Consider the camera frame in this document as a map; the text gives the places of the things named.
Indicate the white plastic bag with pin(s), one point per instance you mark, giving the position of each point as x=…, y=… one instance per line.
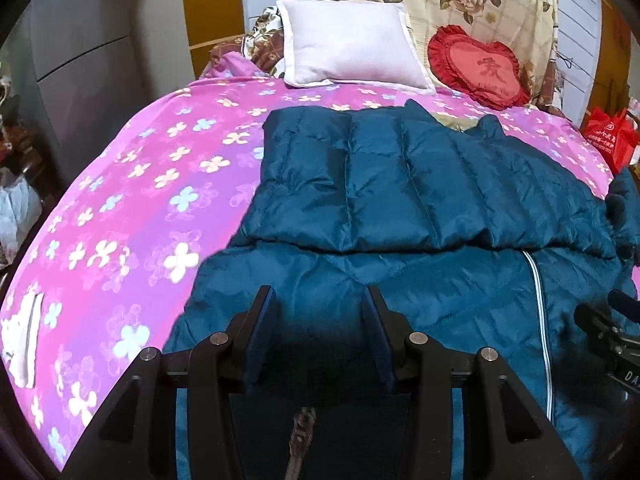
x=20, y=210

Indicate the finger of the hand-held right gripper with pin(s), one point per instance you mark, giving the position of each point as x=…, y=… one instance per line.
x=600, y=327
x=625, y=305

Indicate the teal quilted down jacket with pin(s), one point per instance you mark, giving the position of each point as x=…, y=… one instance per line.
x=400, y=185

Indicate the red shopping bag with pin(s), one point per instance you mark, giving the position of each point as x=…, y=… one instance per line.
x=610, y=140

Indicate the pink floral bed sheet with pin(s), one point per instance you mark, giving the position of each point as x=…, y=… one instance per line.
x=125, y=200

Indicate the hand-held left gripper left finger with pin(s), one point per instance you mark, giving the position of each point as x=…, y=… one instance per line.
x=262, y=332

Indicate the white square pillow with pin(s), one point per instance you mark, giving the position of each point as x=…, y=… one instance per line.
x=350, y=45

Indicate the red heart-shaped cushion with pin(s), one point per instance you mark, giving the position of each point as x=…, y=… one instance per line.
x=480, y=67

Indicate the brown floral bedding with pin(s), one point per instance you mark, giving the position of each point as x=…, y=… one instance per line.
x=265, y=45

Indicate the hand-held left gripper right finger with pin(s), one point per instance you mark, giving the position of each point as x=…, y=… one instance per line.
x=380, y=335

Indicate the pile of assorted clothes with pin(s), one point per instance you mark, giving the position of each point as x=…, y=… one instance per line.
x=6, y=125

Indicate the grey refrigerator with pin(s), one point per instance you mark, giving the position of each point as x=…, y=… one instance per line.
x=85, y=35

